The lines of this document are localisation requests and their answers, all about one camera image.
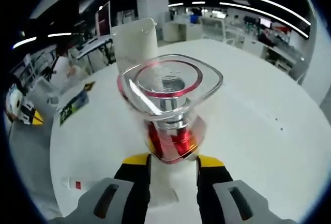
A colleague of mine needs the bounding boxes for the white desk black legs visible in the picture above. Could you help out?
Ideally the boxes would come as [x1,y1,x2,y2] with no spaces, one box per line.
[74,34,116,67]

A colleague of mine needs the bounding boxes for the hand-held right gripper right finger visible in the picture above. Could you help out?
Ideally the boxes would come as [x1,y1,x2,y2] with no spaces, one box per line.
[196,155,298,224]

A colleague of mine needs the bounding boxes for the white ceiling air conditioner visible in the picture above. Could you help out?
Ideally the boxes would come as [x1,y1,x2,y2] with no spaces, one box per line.
[29,0,65,20]

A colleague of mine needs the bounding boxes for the small gold skincare sachet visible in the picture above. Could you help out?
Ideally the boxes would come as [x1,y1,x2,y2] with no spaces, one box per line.
[82,81,96,93]

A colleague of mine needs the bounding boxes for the large white skincare tube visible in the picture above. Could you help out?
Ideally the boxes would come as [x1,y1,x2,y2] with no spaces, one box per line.
[111,17,158,73]

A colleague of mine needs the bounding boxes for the green black skincare sachet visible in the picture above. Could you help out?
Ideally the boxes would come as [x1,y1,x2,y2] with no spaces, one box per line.
[58,90,91,127]

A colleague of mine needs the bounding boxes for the white skincare bottle red collar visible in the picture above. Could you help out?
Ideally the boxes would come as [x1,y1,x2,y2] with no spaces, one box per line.
[116,54,224,208]

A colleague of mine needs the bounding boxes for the small white skincare bottle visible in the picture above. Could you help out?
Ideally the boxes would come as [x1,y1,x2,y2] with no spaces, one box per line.
[60,175,98,192]

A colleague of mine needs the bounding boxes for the computer monitor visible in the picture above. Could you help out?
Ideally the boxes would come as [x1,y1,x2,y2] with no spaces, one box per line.
[95,1,112,40]

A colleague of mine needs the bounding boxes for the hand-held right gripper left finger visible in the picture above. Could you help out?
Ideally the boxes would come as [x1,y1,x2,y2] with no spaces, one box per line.
[49,153,152,224]

